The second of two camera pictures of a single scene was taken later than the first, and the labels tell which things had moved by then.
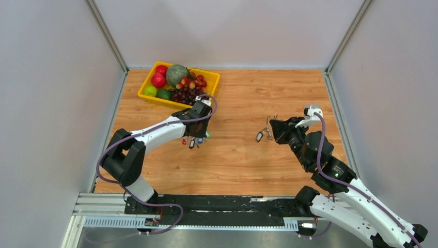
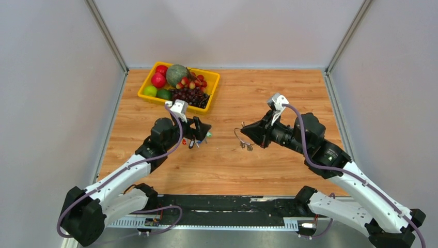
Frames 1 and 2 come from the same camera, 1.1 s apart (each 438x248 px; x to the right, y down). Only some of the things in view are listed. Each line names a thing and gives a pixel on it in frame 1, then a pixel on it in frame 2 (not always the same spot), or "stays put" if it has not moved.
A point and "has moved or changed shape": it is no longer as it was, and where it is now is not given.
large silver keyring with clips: (268, 129) has moved or changed shape
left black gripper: (202, 134) stays put
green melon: (175, 73) stays put
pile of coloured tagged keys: (192, 141) stays put
